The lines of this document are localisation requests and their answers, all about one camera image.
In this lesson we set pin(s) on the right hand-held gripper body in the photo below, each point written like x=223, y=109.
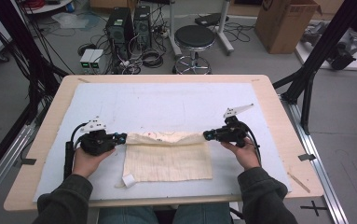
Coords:
x=232, y=132

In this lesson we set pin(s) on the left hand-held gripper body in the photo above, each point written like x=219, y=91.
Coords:
x=97, y=143

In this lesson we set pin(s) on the cream patterned cloth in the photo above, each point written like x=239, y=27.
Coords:
x=167, y=161

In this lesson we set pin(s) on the person's left hand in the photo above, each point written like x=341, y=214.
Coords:
x=87, y=163

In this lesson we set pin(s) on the person's right hand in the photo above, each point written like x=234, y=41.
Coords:
x=246, y=157

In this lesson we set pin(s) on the white foam board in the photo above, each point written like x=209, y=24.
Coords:
x=173, y=102

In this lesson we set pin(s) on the black tape piece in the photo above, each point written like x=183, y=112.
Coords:
x=28, y=161
x=306, y=157

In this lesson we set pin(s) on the person's left leg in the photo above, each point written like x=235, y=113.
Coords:
x=126, y=216

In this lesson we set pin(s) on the person's leg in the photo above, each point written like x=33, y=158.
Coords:
x=201, y=214
x=126, y=216

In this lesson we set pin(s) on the person's right leg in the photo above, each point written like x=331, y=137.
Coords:
x=201, y=214

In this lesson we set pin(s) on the white power supply unit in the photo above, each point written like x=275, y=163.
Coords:
x=86, y=59
x=97, y=59

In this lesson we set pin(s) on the thin wooden stick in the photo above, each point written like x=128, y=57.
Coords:
x=299, y=182

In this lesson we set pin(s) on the black round stool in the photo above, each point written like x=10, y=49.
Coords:
x=194, y=35

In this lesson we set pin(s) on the white metal stand leg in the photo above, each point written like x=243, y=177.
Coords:
x=224, y=28

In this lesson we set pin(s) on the black computer tower green label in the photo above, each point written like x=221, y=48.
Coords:
x=118, y=31

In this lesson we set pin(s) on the black tape cross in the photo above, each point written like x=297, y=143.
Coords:
x=313, y=207

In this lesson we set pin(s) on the black flat case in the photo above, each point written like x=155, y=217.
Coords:
x=210, y=19

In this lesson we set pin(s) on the cardboard box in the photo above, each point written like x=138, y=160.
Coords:
x=281, y=28

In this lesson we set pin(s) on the clear plastic bag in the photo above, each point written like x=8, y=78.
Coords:
x=70, y=20

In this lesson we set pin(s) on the white round table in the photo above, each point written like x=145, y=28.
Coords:
x=52, y=6

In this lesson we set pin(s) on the aluminium rail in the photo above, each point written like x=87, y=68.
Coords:
x=319, y=171
x=5, y=158

